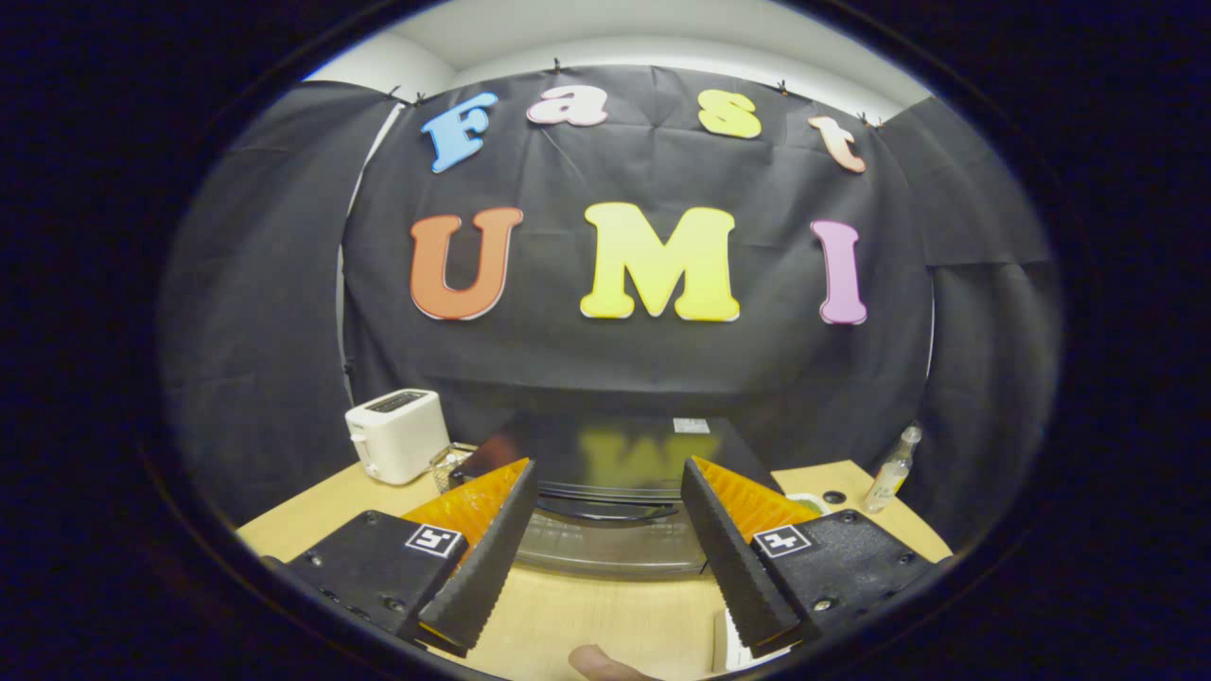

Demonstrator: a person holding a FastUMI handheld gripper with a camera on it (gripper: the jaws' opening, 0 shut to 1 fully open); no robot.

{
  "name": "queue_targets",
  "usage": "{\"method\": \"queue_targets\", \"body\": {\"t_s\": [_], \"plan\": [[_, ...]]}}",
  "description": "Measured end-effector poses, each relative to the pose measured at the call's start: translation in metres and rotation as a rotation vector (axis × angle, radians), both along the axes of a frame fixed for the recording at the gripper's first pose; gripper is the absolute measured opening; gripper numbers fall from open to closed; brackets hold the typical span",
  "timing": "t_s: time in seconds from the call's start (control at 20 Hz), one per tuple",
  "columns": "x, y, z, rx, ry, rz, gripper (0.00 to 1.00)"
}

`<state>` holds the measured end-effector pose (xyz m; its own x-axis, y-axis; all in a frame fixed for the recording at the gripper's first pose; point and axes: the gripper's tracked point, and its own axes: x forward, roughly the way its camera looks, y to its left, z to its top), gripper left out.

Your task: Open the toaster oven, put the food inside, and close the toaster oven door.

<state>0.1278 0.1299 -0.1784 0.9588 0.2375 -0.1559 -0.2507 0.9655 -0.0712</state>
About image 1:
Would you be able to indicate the white pop-up toaster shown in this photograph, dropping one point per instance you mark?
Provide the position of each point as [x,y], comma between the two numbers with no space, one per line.
[397,440]

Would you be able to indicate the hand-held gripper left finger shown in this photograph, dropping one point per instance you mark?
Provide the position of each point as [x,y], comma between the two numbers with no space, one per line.
[492,558]

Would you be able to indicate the small white rectangular tray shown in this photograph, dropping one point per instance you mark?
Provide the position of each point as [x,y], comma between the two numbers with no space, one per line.
[728,645]

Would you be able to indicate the clear plastic bottle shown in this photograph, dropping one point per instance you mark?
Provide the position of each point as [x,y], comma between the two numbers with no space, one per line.
[889,479]

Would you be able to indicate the white divided dish with beans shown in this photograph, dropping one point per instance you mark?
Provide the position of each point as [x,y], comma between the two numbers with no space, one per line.
[806,501]

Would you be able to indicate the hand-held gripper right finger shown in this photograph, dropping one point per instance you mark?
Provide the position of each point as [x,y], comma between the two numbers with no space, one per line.
[733,558]

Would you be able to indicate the black toaster oven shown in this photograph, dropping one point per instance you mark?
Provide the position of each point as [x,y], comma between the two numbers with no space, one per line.
[605,445]

